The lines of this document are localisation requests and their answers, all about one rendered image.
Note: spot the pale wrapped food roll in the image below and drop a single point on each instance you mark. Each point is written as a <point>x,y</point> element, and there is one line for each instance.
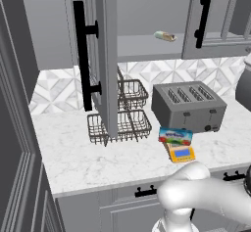
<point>165,36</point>

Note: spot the dark grey round appliance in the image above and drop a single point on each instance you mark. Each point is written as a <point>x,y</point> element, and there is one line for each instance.
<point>244,85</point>

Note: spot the grey base cabinet door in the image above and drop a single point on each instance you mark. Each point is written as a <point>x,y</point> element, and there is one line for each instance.
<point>130,218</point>

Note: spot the grey four-slot toaster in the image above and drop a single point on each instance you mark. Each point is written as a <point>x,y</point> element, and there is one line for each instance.
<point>186,112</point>

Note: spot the grey wall cabinet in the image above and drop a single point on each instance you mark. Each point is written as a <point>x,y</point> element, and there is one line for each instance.
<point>147,48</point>

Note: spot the yellow digital scale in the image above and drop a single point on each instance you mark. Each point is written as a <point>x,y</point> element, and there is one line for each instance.
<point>182,153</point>

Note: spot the blue red boxed food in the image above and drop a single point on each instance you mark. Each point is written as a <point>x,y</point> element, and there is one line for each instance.
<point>175,136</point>

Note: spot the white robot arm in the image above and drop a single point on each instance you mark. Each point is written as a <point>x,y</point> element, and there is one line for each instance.
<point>196,193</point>

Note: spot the grey glazed cabinet door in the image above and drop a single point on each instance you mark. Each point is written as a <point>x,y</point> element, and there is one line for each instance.
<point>191,20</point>

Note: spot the grey open cabinet door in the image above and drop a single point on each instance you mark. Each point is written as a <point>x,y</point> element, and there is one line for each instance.
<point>110,46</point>

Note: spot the grey drawer front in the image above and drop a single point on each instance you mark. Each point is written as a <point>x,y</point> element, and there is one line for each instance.
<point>218,174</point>
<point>125,193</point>

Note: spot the tall grey cupboard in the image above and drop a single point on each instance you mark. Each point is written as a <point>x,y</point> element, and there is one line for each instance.
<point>16,128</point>

